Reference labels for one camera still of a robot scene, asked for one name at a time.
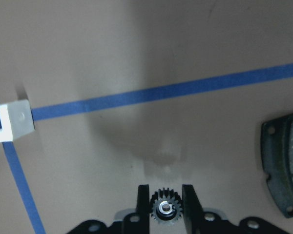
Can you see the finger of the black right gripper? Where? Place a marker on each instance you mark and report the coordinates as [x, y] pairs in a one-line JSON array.
[[192, 210]]

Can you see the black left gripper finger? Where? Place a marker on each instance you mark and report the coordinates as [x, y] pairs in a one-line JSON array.
[[143, 209]]

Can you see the small black bearing gear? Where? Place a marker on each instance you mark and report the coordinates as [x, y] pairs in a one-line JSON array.
[[166, 206]]

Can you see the dark grey brake pad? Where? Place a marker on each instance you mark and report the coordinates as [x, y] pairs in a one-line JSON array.
[[276, 144]]

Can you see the white curved plastic bracket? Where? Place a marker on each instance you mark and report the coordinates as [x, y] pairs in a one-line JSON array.
[[16, 120]]

